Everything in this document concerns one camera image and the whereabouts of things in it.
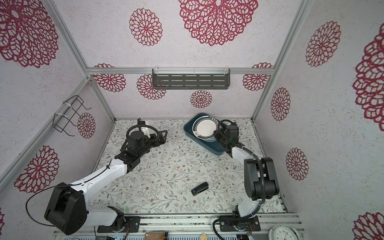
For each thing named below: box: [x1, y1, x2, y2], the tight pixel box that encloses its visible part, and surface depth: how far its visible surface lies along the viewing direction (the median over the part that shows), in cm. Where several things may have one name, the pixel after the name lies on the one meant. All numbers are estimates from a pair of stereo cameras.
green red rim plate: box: [192, 115, 219, 142], surface depth 99 cm
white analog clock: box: [268, 226, 300, 240], surface depth 69 cm
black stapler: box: [191, 181, 209, 196], surface depth 83 cm
